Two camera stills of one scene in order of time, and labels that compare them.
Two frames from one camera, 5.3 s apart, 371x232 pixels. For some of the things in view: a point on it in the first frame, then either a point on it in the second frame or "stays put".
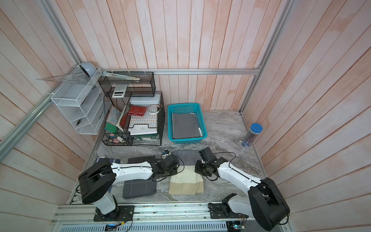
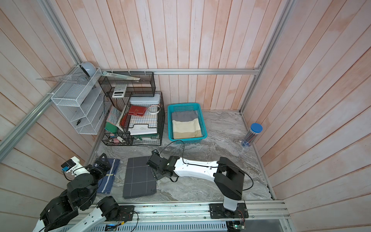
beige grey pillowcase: [185, 181] to [186, 124]
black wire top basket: [145, 87] stays put
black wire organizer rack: [136, 120] stays put
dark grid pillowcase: [139, 188] stays put
